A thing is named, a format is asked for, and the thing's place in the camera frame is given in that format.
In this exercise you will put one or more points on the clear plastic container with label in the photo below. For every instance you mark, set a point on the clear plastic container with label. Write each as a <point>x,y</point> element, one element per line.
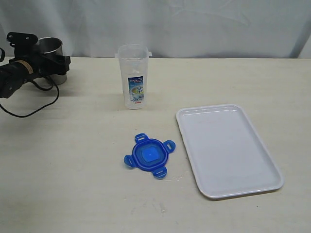
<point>133,61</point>

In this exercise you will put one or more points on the white backdrop curtain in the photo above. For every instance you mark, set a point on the white backdrop curtain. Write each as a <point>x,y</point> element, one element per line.
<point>168,28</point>

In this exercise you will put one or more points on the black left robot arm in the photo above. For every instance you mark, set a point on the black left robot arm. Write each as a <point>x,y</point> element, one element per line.
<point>13,76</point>

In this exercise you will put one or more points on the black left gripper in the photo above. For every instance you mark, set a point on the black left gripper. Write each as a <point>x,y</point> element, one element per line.
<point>26,52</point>

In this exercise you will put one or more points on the blue plastic lid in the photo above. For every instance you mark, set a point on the blue plastic lid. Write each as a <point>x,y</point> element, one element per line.
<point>150,155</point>

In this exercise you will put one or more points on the white rectangular tray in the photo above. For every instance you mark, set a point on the white rectangular tray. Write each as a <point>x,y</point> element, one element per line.
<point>227,156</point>

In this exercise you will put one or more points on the stainless steel cup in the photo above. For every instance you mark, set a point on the stainless steel cup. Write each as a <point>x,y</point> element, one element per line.
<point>51,46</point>

